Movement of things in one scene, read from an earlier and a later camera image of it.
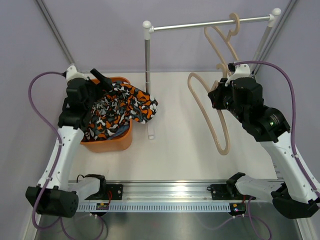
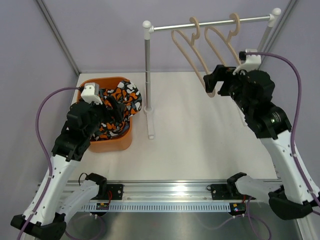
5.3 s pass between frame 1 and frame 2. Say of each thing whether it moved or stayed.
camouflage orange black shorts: moved
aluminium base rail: stayed
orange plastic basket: stayed
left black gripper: moved
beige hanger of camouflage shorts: moved
